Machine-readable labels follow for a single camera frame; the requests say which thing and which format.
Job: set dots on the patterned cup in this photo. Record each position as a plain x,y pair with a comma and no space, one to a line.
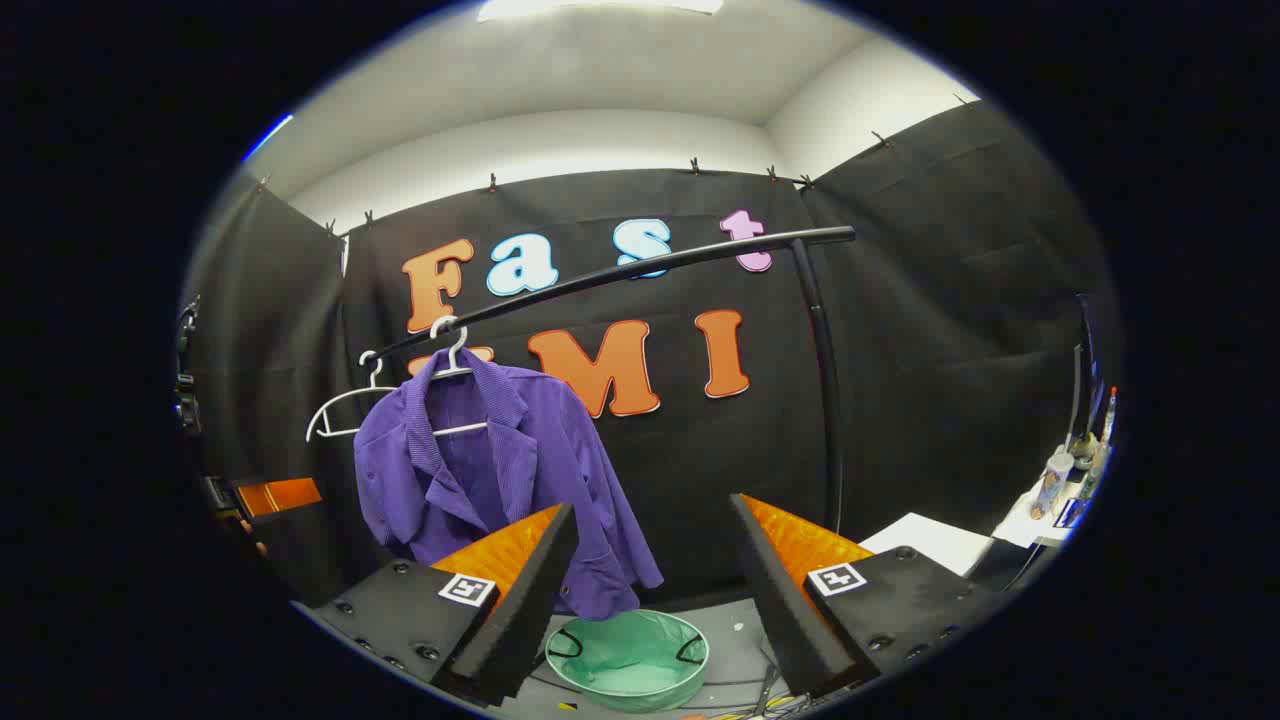
1052,485

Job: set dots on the green laundry hamper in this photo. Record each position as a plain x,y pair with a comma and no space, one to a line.
630,660

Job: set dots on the ceiling light panel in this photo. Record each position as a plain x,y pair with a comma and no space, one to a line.
600,8

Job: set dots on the black backdrop cloth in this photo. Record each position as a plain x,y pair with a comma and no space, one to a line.
900,350

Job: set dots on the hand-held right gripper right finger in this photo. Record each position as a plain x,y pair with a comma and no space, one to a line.
775,590

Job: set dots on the dark device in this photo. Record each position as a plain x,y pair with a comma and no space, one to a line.
186,400

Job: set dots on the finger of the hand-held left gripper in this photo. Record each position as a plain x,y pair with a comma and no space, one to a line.
285,495

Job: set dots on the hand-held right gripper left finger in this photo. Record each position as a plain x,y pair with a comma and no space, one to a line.
535,590

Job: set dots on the white desk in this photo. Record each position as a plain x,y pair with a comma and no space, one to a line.
1020,525

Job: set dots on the slim bottle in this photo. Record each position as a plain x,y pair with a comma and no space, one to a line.
1108,415

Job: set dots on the white clothes hanger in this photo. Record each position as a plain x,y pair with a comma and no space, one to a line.
375,378
458,350

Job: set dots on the black clothes rack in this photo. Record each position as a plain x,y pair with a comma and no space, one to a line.
826,400

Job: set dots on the dark monitor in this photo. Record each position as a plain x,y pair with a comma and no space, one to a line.
1085,370

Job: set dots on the purple ribbed shirt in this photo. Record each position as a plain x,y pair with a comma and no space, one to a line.
560,450

